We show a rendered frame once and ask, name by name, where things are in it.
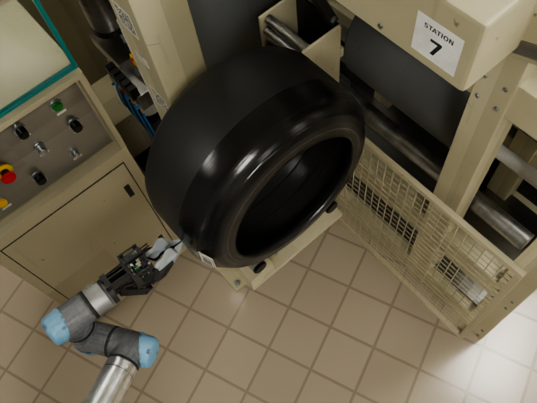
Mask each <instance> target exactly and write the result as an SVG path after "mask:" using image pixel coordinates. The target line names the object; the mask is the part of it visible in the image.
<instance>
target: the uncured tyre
mask: <svg viewBox="0 0 537 403"><path fill-rule="evenodd" d="M364 142H365V128H364V111H363V110H362V108H361V106H360V104H359V102H358V101H357V100H356V98H355V97H354V95H353V94H352V93H351V92H350V91H348V90H347V89H346V88H345V87H343V86H342V85H341V84H340V83H339V82H338V81H336V80H335V79H334V78H333V77H331V76H330V75H329V74H327V73H326V72H325V71H324V70H322V69H321V68H320V67H319V66H318V65H317V64H316V63H314V62H313V61H312V60H310V59H309V58H308V57H306V56H305V55H304V54H302V53H300V52H297V51H295V50H291V49H289V48H287V47H283V46H263V47H259V48H256V49H252V50H248V51H245V52H242V53H239V54H235V55H233V56H231V57H229V58H226V59H225V60H223V61H221V62H218V63H217V64H216V65H214V66H212V67H211V68H209V69H208V70H206V71H205V72H204V73H203V74H201V75H200V76H199V77H198V78H196V79H195V80H194V81H193V82H192V83H191V84H190V85H189V86H188V87H187V88H186V89H185V90H184V91H183V92H182V93H181V94H180V95H179V96H178V98H177V99H176V100H175V102H174V103H173V104H172V105H171V106H170V107H169V109H168V111H167V112H166V114H165V116H164V117H163V118H162V120H161V123H160V124H159V126H158V128H157V131H156V133H155V134H154V137H153V140H152V143H151V146H150V150H149V155H148V158H147V162H146V166H145V188H146V191H147V194H148V196H149V200H150V201H151V203H152V206H153V208H154V209H155V210H156V212H157V213H158V214H159V215H160V217H161V218H162V219H163V220H164V221H165V223H166V224H167V225H168V226H169V228H170V229H171V230H172V231H173V232H174V233H175V234H176V235H177V236H178V238H179V239H180V240H181V241H182V242H183V244H184V245H185V246H186V247H187V248H188V250H189V251H190V252H191V253H192V255H193V256H194V257H196V258H198V259H199V260H201V258H200V255H199V253H198V252H200V253H203V254H204V255H206V256H208V257H211V258H212V259H213V261H214V264H215V266H216V267H221V268H241V267H246V266H249V265H253V264H256V263H257V262H259V261H263V260H264V259H266V258H268V257H270V256H272V255H273V254H275V253H277V252H278V251H280V250H281V249H283V248H284V247H285V246H287V245H288V244H290V243H291V242H292V241H294V240H295V239H296V238H298V237H299V236H300V235H301V234H302V233H303V232H304V231H305V230H306V229H307V228H308V227H310V226H311V225H312V224H313V223H314V222H315V221H316V220H317V219H318V218H319V217H320V216H321V215H322V214H323V212H324V211H325V210H326V209H327V208H328V207H329V206H330V205H331V204H332V203H333V201H334V200H335V199H336V197H337V196H338V195H339V193H340V192H341V190H342V189H343V188H344V187H345V185H346V184H347V182H348V180H349V178H350V177H351V176H352V174H353V172H354V170H355V168H356V166H357V164H358V162H359V160H360V157H361V154H362V152H363V149H364Z"/></svg>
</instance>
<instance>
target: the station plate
mask: <svg viewBox="0 0 537 403"><path fill-rule="evenodd" d="M463 45H464V40H462V39H461V38H459V37H458V36H456V35H455V34H453V33H452V32H451V31H449V30H447V29H446V28H444V27H443V26H441V25H440V24H439V23H437V22H435V21H434V20H433V19H431V18H429V17H428V16H427V15H426V14H424V13H422V12H421V11H419V10H418V14H417V18H416V25H415V29H414V34H413V38H412V45H411V47H412V48H413V49H414V50H416V51H418V52H419V53H420V54H422V55H423V56H424V57H425V58H427V59H428V60H430V61H431V62H433V63H434V64H436V65H437V66H438V67H439V68H441V69H442V70H444V71H445V72H447V73H448V74H450V75H451V76H452V77H454V74H455V70H456V67H457V65H458V61H459V57H460V55H461V52H462V49H463Z"/></svg>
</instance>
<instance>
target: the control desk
mask: <svg viewBox="0 0 537 403"><path fill-rule="evenodd" d="M161 237H163V238H164V239H165V240H166V241H171V240H180V239H179V238H178V236H177V235H176V234H175V233H174V232H173V231H172V230H171V229H170V228H169V226H168V225H167V224H166V223H165V221H164V220H163V219H162V218H161V217H160V215H159V214H158V213H157V212H156V210H155V209H154V208H153V206H152V203H151V201H150V200H149V196H148V194H147V191H146V188H145V176H144V174H143V173H142V172H141V170H140V168H139V166H138V165H137V163H136V161H135V160H134V158H133V156H132V154H131V153H130V152H129V149H128V148H127V146H126V144H125V143H124V141H123V139H122V138H121V135H120V134H119V133H118V131H117V129H116V127H115V125H114V124H113V122H112V121H111V119H110V117H109V115H108V114H107V113H106V111H105V108H104V107H103V105H102V104H101V102H100V100H99V99H98V97H97V95H96V94H95V92H94V91H93V88H92V86H91V85H90V83H89V82H88V80H87V78H86V76H85V75H84V74H83V72H82V71H81V69H80V68H79V67H78V68H77V69H75V70H73V71H72V72H70V73H69V74H67V75H66V76H64V77H63V78H61V79H59V80H58V81H56V82H55V83H54V84H52V85H51V86H49V87H47V88H46V89H44V90H43V91H42V92H40V93H39V94H36V95H35V96H33V97H32V98H31V99H29V100H28V101H26V102H24V103H23V104H21V105H20V106H19V107H17V108H16V109H14V110H12V111H11V112H9V113H8V114H6V115H5V116H3V117H2V118H0V265H2V266H3V267H5V268H6V269H8V270H9V271H10V272H12V273H14V274H15V275H17V276H18V277H20V278H21V279H22V280H24V281H26V282H27V283H29V284H30V285H32V286H33V287H34V288H36V289H38V290H39V291H41V292H42V293H44V294H45V295H46V296H48V297H50V298H51V299H53V300H54V301H56V302H57V303H58V304H60V305H61V304H62V303H64V302H65V301H67V300H69V299H70V298H71V297H72V296H74V295H75V294H77V293H79V292H80V291H82V290H83V289H84V288H85V287H86V286H87V285H90V284H92V283H93V282H94V281H97V282H99V280H98V279H99V277H100V276H101V275H102V274H104V275H105V276H106V275H107V274H109V273H110V272H112V271H113V270H115V269H116V268H117V267H118V266H120V263H119V260H118V259H117V256H118V255H119V254H121V253H123V252H124V251H125V250H127V249H128V248H129V247H131V246H132V245H134V244H136V246H137V247H139V248H140V249H145V248H150V247H154V244H155V241H156V240H157V239H158V238H161Z"/></svg>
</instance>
